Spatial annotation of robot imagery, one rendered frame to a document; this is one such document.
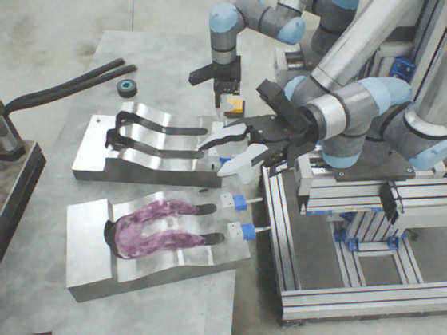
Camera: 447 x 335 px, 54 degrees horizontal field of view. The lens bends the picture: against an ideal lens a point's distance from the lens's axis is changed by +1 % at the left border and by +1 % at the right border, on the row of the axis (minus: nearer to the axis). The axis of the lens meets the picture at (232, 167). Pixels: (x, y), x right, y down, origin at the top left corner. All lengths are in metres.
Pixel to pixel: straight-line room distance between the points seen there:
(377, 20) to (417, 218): 0.63
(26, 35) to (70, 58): 0.50
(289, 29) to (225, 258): 0.66
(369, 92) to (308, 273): 1.29
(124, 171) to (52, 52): 2.25
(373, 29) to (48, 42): 3.08
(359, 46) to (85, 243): 0.88
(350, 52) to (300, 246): 1.27
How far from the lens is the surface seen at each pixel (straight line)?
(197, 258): 1.26
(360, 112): 0.81
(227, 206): 1.33
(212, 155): 1.41
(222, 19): 1.19
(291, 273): 1.96
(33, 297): 1.40
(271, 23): 1.23
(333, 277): 2.01
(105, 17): 3.89
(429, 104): 1.04
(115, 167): 1.47
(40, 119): 3.09
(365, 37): 0.93
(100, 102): 1.84
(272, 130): 0.73
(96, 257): 1.27
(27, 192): 1.75
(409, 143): 1.10
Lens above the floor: 1.99
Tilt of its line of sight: 51 degrees down
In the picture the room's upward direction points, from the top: straight up
